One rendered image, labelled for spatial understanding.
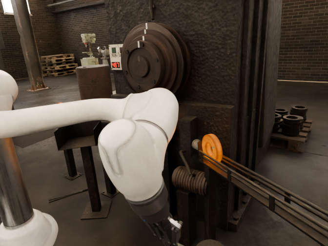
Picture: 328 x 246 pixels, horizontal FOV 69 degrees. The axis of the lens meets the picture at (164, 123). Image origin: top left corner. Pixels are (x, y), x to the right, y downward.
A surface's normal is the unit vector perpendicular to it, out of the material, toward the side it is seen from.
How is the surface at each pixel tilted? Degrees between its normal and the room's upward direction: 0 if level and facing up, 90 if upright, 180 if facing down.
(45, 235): 87
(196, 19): 90
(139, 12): 90
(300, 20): 90
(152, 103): 22
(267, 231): 0
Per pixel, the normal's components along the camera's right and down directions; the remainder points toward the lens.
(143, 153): 0.73, 0.04
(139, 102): -0.12, -0.72
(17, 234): 0.26, -0.31
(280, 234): -0.06, -0.94
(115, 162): -0.28, 0.47
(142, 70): -0.56, 0.30
